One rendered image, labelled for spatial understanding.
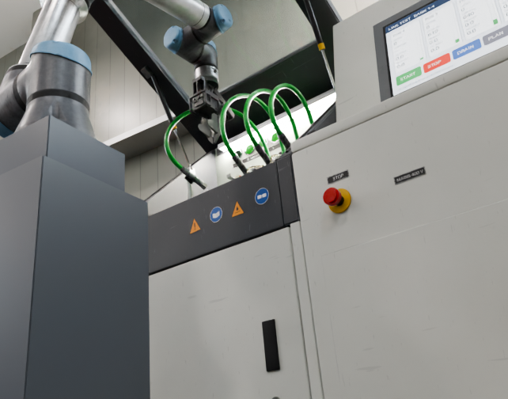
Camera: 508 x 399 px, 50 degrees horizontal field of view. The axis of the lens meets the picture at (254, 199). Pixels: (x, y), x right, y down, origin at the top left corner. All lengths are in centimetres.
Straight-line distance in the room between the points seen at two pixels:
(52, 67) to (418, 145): 70
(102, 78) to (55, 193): 516
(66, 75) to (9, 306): 47
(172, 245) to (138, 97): 416
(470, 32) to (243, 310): 87
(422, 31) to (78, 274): 110
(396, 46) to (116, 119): 424
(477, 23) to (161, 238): 95
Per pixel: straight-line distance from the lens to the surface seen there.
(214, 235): 130
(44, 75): 113
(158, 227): 145
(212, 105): 169
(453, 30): 153
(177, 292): 135
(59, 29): 140
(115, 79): 587
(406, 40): 159
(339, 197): 109
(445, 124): 108
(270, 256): 119
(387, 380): 102
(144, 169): 503
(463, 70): 112
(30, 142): 100
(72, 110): 108
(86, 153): 101
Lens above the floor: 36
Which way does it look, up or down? 24 degrees up
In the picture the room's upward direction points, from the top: 6 degrees counter-clockwise
